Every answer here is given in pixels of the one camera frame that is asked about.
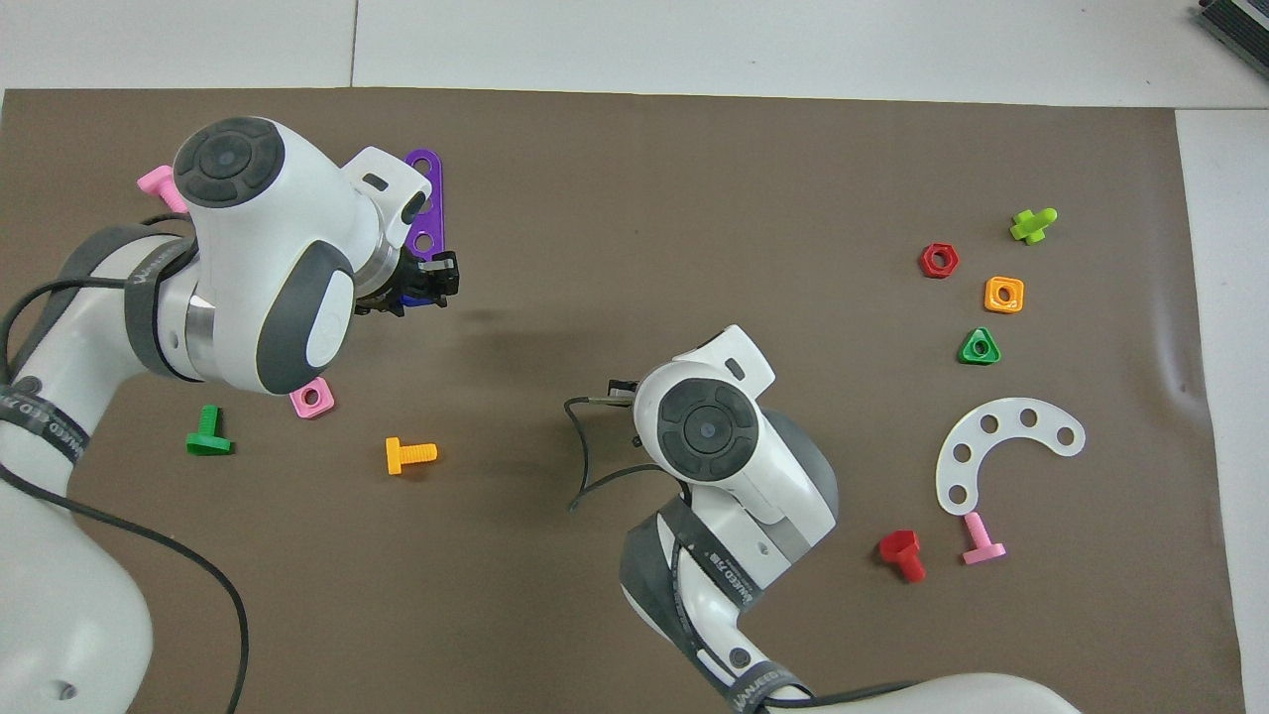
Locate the lime green toy screw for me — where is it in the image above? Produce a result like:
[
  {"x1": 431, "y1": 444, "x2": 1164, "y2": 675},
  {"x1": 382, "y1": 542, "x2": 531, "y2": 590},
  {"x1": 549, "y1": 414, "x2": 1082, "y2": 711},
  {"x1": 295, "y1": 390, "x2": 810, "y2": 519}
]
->
[{"x1": 1008, "y1": 207, "x2": 1059, "y2": 246}]

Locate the black ribbed device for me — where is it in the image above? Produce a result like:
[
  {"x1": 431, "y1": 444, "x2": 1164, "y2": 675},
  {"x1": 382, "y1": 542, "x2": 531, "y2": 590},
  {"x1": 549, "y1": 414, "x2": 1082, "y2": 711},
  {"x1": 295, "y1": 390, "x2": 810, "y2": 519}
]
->
[{"x1": 1195, "y1": 0, "x2": 1269, "y2": 80}]

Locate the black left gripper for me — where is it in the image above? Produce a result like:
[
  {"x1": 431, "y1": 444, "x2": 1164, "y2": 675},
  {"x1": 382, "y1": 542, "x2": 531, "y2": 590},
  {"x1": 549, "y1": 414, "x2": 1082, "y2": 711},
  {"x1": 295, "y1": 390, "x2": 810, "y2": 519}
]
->
[{"x1": 352, "y1": 251, "x2": 465, "y2": 318}]

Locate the red toy screw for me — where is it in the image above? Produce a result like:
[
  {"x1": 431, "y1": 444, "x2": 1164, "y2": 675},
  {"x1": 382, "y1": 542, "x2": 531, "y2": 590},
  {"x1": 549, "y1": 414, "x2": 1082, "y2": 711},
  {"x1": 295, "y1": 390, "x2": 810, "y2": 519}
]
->
[{"x1": 877, "y1": 530, "x2": 927, "y2": 584}]

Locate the pink toy screw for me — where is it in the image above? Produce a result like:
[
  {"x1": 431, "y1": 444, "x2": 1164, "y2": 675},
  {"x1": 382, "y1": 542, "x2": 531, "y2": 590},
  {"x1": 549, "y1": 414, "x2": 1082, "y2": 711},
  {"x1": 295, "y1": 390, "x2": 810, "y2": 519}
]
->
[
  {"x1": 137, "y1": 166, "x2": 189, "y2": 214},
  {"x1": 961, "y1": 511, "x2": 1007, "y2": 566}
]

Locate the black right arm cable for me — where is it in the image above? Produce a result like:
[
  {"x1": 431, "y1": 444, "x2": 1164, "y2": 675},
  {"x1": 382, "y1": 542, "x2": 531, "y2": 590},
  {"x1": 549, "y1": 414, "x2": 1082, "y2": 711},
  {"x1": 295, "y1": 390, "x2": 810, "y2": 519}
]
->
[{"x1": 563, "y1": 395, "x2": 918, "y2": 710}]

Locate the brown table mat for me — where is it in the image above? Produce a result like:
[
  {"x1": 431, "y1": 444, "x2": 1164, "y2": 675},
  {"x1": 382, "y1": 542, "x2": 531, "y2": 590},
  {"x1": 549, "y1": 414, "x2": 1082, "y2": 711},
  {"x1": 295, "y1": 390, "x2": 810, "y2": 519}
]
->
[{"x1": 0, "y1": 87, "x2": 1248, "y2": 714}]

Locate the white curved strip with holes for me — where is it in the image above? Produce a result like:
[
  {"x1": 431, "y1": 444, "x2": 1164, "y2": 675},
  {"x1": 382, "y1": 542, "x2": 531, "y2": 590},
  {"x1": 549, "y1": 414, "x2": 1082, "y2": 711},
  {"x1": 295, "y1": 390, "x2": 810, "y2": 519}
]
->
[{"x1": 935, "y1": 398, "x2": 1087, "y2": 517}]

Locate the orange toy screw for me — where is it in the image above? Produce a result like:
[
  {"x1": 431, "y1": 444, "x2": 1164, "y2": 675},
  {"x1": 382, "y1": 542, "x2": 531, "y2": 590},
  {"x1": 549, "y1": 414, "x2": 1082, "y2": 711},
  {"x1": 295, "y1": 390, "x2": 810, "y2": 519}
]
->
[{"x1": 385, "y1": 436, "x2": 438, "y2": 476}]

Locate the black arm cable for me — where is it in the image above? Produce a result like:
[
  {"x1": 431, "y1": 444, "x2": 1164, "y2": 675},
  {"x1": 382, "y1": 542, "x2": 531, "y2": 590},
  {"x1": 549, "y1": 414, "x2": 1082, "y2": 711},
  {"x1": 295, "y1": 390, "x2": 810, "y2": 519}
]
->
[
  {"x1": 0, "y1": 213, "x2": 249, "y2": 714},
  {"x1": 563, "y1": 395, "x2": 918, "y2": 710}
]

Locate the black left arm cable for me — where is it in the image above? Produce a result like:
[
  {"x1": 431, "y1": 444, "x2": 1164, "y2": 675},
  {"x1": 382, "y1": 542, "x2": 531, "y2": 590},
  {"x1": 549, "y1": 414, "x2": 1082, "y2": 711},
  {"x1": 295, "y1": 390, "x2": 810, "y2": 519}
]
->
[{"x1": 0, "y1": 213, "x2": 249, "y2": 714}]

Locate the pink square toy nut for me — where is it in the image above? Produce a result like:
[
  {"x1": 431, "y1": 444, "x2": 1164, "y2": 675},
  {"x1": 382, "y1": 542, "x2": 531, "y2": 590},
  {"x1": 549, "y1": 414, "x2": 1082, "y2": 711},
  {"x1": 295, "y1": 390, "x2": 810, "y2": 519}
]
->
[{"x1": 288, "y1": 377, "x2": 336, "y2": 419}]

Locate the purple four-hole strip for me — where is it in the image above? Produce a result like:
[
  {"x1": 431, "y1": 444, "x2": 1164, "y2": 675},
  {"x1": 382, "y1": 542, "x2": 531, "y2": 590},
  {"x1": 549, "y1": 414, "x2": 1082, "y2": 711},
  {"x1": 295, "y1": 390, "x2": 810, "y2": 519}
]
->
[{"x1": 404, "y1": 149, "x2": 445, "y2": 261}]

